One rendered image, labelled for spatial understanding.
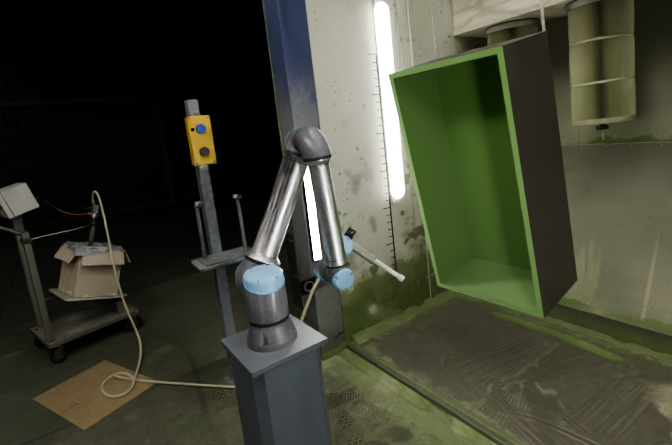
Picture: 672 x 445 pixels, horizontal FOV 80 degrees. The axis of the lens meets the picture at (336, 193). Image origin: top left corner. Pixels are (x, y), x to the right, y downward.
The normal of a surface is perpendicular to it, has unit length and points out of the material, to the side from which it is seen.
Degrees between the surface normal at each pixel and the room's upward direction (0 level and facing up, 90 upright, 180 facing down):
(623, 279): 57
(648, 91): 90
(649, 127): 90
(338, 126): 90
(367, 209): 90
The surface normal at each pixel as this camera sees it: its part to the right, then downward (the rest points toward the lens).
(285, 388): 0.57, 0.07
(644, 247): -0.74, -0.38
